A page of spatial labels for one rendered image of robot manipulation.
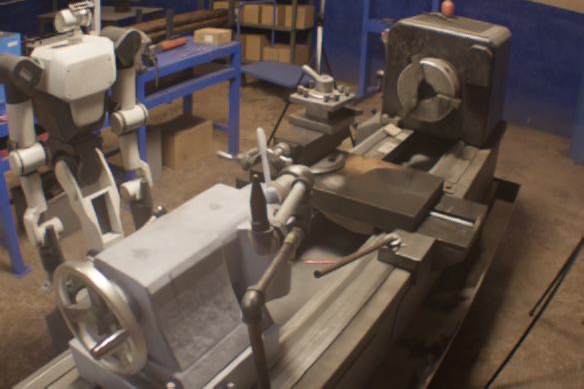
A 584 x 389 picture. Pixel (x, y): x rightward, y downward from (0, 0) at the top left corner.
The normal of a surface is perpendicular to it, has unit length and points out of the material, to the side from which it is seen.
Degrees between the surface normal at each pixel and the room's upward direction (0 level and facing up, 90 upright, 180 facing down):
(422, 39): 90
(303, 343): 0
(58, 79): 85
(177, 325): 73
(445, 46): 90
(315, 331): 0
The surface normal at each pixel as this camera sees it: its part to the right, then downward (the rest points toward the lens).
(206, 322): 0.83, -0.08
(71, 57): 0.62, -0.46
